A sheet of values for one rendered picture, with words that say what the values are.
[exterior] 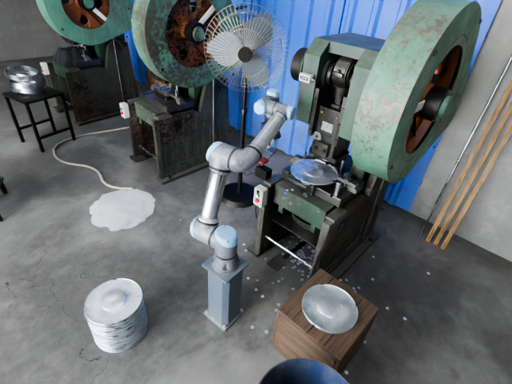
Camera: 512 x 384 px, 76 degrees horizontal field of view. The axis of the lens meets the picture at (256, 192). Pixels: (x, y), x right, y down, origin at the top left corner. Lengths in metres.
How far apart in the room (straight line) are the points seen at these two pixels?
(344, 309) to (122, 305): 1.17
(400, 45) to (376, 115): 0.26
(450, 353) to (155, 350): 1.72
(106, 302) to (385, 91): 1.69
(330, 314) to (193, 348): 0.80
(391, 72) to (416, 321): 1.63
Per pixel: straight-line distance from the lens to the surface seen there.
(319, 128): 1.96
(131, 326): 1.98
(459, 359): 2.45
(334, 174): 2.04
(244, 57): 2.36
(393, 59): 1.42
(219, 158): 1.58
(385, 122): 1.40
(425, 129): 2.04
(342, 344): 1.76
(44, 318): 2.40
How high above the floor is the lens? 1.80
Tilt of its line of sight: 35 degrees down
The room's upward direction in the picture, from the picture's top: 5 degrees clockwise
